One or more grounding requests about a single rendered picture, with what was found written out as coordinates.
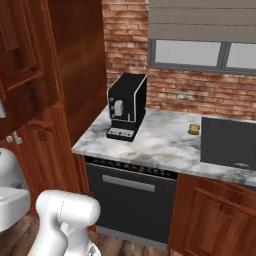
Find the grey framed window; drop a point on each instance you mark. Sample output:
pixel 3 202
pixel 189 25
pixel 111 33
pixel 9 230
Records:
pixel 188 53

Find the black coffee machine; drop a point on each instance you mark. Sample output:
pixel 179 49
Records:
pixel 128 96

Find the dark grey sink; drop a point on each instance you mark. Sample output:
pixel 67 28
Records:
pixel 228 143

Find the black dishwasher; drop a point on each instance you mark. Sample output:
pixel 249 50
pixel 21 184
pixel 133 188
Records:
pixel 133 206

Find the wooden cabinet side panel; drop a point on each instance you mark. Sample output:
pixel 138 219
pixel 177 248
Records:
pixel 81 66

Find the grey window blind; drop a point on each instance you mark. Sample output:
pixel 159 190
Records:
pixel 200 20

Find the small brass round object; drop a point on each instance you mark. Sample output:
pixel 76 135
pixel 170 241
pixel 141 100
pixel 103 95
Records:
pixel 193 129

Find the tall wooden cabinet door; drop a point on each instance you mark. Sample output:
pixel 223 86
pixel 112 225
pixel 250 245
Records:
pixel 23 50

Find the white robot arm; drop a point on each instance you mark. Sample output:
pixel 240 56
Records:
pixel 66 210

